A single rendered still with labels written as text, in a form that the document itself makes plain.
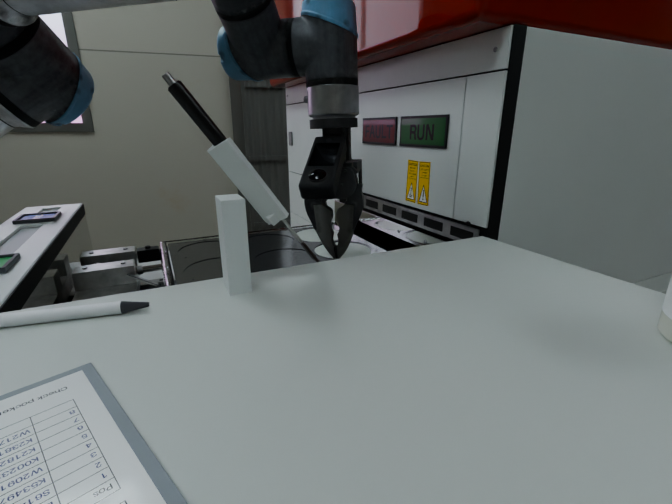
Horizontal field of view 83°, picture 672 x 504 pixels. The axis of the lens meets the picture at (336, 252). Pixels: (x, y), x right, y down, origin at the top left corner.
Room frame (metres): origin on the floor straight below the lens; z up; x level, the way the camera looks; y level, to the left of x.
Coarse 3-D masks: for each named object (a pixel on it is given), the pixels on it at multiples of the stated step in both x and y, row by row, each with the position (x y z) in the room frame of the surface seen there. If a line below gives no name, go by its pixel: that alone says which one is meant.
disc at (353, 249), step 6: (318, 246) 0.66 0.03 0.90; (348, 246) 0.66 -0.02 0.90; (354, 246) 0.66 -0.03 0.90; (360, 246) 0.66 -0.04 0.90; (366, 246) 0.66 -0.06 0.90; (318, 252) 0.62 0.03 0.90; (324, 252) 0.62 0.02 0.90; (348, 252) 0.62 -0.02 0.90; (354, 252) 0.62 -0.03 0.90; (360, 252) 0.62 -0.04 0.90; (366, 252) 0.62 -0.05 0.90; (336, 258) 0.59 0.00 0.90
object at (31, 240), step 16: (32, 208) 0.71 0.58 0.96; (48, 208) 0.71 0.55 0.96; (64, 208) 0.71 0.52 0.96; (16, 224) 0.58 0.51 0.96; (32, 224) 0.58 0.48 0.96; (48, 224) 0.58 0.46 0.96; (64, 224) 0.58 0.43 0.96; (0, 240) 0.49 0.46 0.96; (16, 240) 0.51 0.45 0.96; (32, 240) 0.49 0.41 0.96; (48, 240) 0.49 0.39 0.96; (32, 256) 0.43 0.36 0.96; (16, 272) 0.37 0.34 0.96; (0, 288) 0.33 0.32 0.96; (0, 304) 0.30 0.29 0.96
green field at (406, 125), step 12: (408, 120) 0.66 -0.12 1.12; (420, 120) 0.63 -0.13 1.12; (432, 120) 0.61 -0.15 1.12; (444, 120) 0.58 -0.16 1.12; (408, 132) 0.66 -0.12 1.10; (420, 132) 0.63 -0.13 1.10; (432, 132) 0.61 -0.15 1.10; (444, 132) 0.58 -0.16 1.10; (420, 144) 0.63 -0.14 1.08; (432, 144) 0.60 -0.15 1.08
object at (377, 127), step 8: (368, 120) 0.78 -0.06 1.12; (376, 120) 0.75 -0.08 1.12; (384, 120) 0.73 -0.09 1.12; (392, 120) 0.70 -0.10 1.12; (368, 128) 0.78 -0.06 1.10; (376, 128) 0.75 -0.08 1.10; (384, 128) 0.73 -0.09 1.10; (392, 128) 0.70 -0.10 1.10; (368, 136) 0.78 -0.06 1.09; (376, 136) 0.75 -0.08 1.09; (384, 136) 0.73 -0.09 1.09; (392, 136) 0.70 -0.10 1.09
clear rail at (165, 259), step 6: (162, 246) 0.65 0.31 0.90; (162, 252) 0.62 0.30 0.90; (162, 258) 0.59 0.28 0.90; (168, 258) 0.59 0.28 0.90; (162, 264) 0.56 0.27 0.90; (168, 264) 0.56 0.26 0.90; (162, 270) 0.54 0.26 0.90; (168, 270) 0.53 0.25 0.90; (168, 276) 0.50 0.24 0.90; (168, 282) 0.48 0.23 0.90; (174, 282) 0.50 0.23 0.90
